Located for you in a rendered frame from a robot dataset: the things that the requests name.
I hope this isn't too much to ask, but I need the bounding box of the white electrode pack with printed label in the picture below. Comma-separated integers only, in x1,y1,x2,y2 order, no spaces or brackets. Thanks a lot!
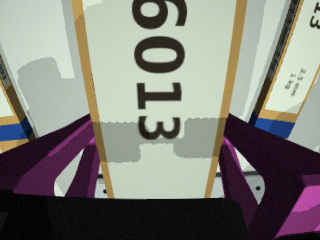
0,54,36,152

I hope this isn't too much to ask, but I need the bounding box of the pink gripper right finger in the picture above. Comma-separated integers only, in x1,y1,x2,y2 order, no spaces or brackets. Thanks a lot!
218,113,320,240

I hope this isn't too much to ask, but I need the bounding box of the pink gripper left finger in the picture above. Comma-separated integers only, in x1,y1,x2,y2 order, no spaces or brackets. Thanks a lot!
0,113,100,198

